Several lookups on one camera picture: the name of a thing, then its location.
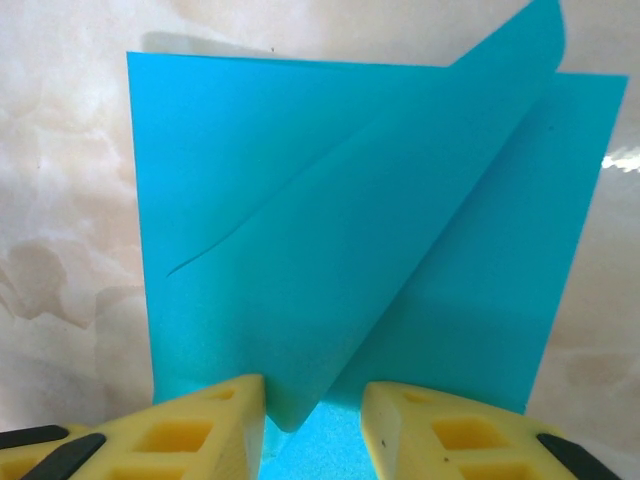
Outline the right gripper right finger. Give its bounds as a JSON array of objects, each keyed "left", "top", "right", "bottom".
[{"left": 360, "top": 380, "right": 640, "bottom": 480}]

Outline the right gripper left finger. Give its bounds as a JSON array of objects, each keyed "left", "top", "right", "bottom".
[{"left": 0, "top": 373, "right": 266, "bottom": 480}]

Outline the blue square paper sheet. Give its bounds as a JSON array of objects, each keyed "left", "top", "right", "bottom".
[{"left": 125, "top": 0, "right": 629, "bottom": 480}]

